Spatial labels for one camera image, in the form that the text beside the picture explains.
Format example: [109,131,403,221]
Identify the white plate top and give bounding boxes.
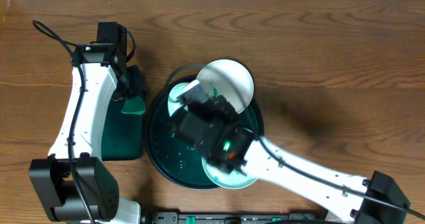
[197,59,254,114]

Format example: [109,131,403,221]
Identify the white plate bottom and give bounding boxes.
[201,127,258,190]

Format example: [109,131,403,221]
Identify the green yellow sponge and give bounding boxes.
[121,96,145,116]

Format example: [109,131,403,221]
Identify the black round tray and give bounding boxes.
[145,76,264,190]

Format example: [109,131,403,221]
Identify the black rectangular water tray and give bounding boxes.
[101,92,145,161]

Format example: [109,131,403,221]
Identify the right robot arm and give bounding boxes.
[167,78,415,223]

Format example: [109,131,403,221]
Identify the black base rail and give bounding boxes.
[142,211,324,224]

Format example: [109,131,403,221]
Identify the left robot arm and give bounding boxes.
[29,22,146,223]

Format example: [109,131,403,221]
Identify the white plate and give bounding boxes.
[167,82,189,116]
[197,59,254,114]
[201,127,258,190]

